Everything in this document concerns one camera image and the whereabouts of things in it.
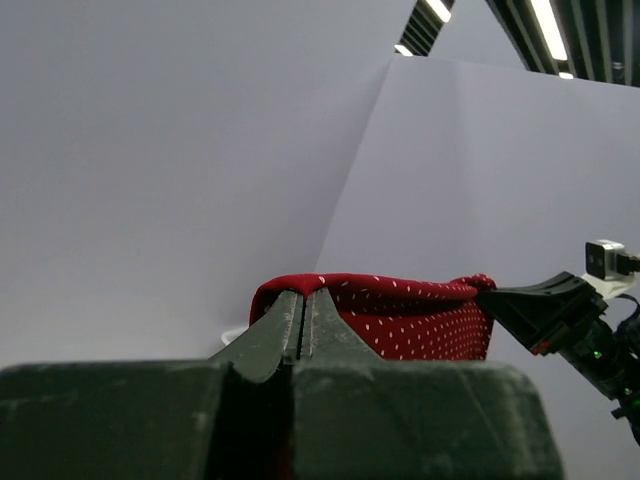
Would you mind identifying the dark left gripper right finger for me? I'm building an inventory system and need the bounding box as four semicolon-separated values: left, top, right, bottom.
299;288;382;364

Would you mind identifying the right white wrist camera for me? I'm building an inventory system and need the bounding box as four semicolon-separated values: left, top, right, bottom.
582;240;639;301

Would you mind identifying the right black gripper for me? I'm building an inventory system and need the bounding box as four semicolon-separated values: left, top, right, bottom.
475;272;639;444

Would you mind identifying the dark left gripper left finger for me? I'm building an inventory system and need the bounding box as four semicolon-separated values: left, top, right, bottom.
210;291;304;383

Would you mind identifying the red white polka-dot skirt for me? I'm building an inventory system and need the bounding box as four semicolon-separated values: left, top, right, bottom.
249;273;496;361

